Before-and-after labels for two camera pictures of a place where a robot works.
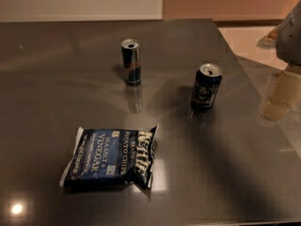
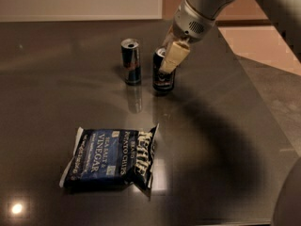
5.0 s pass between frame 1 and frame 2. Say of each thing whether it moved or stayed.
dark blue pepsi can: moved
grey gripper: moved
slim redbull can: stayed
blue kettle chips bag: stayed
